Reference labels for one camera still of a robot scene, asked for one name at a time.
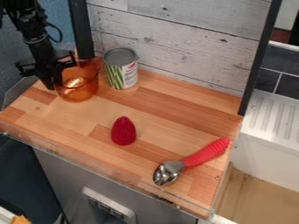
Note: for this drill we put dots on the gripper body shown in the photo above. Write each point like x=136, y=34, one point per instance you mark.
x=46, y=64

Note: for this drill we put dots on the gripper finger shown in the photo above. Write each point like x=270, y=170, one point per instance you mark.
x=48, y=83
x=59, y=76

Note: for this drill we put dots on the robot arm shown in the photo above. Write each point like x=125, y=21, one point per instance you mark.
x=34, y=32

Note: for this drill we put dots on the orange basket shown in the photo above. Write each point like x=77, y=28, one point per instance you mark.
x=80, y=87

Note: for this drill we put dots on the green striped can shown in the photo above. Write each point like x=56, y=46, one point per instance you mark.
x=124, y=74

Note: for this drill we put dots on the red toy strawberry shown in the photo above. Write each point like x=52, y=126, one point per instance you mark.
x=123, y=132

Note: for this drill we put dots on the black post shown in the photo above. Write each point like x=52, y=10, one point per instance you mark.
x=82, y=29
x=259, y=58

